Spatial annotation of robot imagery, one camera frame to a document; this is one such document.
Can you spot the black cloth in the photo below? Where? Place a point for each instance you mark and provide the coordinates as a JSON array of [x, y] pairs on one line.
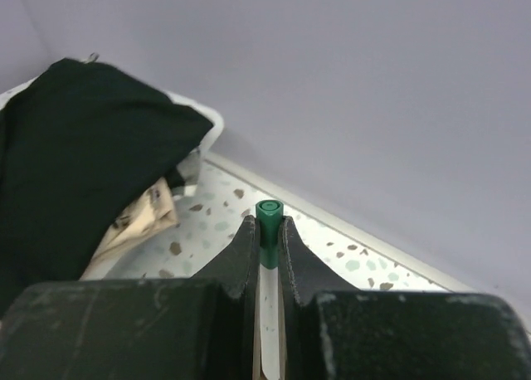
[[78, 145]]

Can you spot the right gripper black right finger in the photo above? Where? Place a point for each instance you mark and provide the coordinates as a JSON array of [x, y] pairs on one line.
[[333, 330]]

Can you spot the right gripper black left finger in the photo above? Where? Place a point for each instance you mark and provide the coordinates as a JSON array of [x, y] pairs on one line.
[[202, 327]]

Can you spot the white marker green cap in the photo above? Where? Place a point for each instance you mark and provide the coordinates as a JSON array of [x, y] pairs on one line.
[[269, 214]]

